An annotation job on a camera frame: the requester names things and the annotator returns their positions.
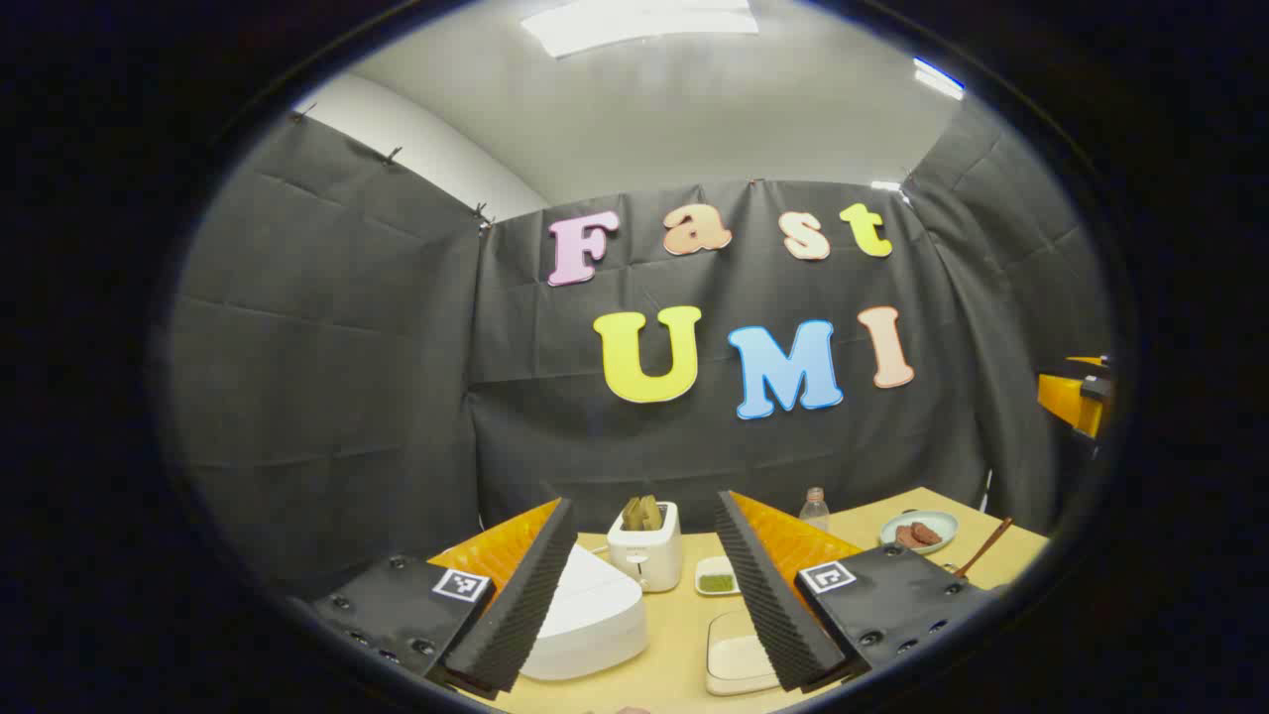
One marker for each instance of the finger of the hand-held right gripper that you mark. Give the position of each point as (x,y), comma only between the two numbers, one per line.
(1069,397)

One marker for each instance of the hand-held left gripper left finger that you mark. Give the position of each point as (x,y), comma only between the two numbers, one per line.
(516,605)

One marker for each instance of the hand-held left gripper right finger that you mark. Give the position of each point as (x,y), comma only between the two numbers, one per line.
(768,605)

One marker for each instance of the white rice cooker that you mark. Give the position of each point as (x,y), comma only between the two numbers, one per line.
(595,615)

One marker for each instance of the brown wooden spoon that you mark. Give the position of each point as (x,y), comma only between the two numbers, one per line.
(986,545)

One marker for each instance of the small white divided dish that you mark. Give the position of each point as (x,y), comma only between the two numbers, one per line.
(716,577)

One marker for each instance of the clear plastic bottle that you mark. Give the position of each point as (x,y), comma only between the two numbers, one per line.
(814,511)

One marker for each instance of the white toaster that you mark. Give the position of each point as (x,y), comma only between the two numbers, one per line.
(644,560)

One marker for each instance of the brown bread slice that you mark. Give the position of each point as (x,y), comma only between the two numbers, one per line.
(652,512)
(632,514)

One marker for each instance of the red meat slice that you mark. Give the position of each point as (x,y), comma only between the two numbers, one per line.
(927,534)
(907,536)

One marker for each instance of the pale green plate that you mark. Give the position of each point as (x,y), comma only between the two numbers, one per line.
(942,523)

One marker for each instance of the black backdrop cloth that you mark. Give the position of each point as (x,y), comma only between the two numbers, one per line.
(347,347)

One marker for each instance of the small ceiling light panel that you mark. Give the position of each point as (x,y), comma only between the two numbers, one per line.
(940,79)

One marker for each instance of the large ceiling light panel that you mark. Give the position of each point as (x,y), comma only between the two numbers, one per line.
(639,25)

